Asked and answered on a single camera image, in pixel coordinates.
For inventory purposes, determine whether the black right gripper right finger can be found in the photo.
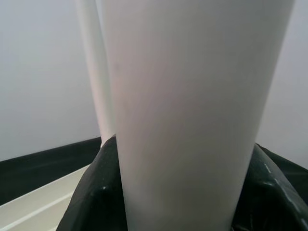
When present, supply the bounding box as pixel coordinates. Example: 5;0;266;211
230;143;308;231

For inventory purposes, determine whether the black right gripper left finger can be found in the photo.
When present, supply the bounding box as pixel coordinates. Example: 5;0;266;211
56;134;128;231

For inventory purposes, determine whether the white plastic children tabletop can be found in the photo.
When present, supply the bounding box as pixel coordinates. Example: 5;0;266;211
0;165;91;231

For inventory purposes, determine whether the white plastic table leg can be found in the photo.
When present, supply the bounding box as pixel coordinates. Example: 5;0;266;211
76;0;117;146
95;0;295;231

